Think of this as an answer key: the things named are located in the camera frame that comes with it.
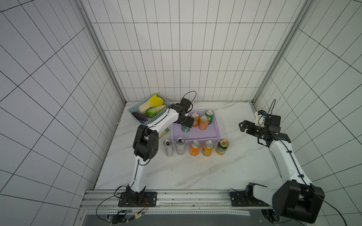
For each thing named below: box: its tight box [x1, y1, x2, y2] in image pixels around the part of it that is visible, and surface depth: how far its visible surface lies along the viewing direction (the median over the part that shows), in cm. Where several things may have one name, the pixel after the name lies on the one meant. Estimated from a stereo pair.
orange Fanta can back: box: [198, 115, 209, 131], surface depth 97 cm
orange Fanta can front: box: [189, 139, 201, 157], surface depth 84 cm
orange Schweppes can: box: [202, 139, 214, 157], surface depth 84 cm
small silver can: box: [163, 138, 174, 157], surface depth 81 cm
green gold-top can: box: [215, 138, 230, 156], surface depth 85 cm
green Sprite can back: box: [205, 109, 215, 125], surface depth 100 cm
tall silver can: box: [175, 137, 186, 156], surface depth 83 cm
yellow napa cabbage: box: [138, 93, 164, 114], surface depth 112 cm
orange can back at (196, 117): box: [191, 112, 200, 128], surface depth 99 cm
